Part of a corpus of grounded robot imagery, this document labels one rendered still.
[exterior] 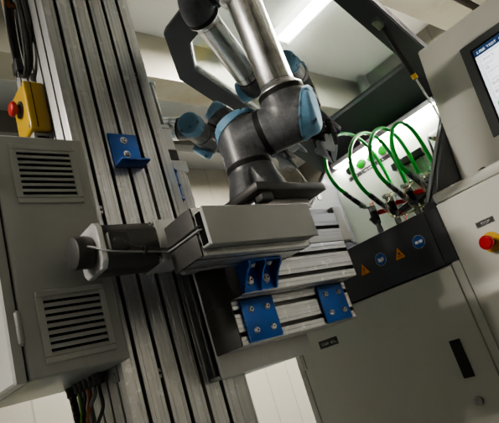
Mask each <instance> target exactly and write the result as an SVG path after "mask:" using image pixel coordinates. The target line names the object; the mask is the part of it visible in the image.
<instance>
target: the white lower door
mask: <svg viewBox="0 0 499 423"><path fill-rule="evenodd" d="M353 308H354V311H355V313H356V317H355V318H353V319H350V320H348V321H344V322H342V323H340V324H337V325H334V326H331V327H328V328H325V329H321V330H318V331H315V332H309V333H306V334H307V337H308V339H309V344H310V346H311V349H312V352H309V353H306V354H304V355H301V356H299V357H300V360H301V363H302V365H303V369H304V370H306V373H307V375H308V378H309V382H310V385H311V388H312V391H313V394H314V398H315V401H316V404H317V406H318V409H319V412H320V416H321V419H322V421H323V423H499V371H498V369H497V367H496V364H495V362H494V359H493V357H492V355H491V352H490V350H489V348H488V346H487V344H486V341H485V338H484V337H483V335H482V332H481V329H480V328H479V325H478V323H477V321H476V318H475V316H474V314H473V311H472V309H471V308H470V304H469V302H468V300H467V298H466V296H465V293H464V291H463V289H462V287H461V284H460V282H459V280H458V277H457V275H456V273H455V270H454V268H453V266H452V265H449V266H446V267H444V268H442V269H438V270H436V271H434V272H432V273H430V274H426V275H424V276H422V277H419V278H417V279H414V280H411V281H409V282H407V283H405V284H402V285H399V286H397V287H394V288H392V289H390V290H386V291H384V292H382V293H380V294H377V295H374V296H372V297H370V298H367V299H365V300H362V301H359V302H357V303H355V304H353Z"/></svg>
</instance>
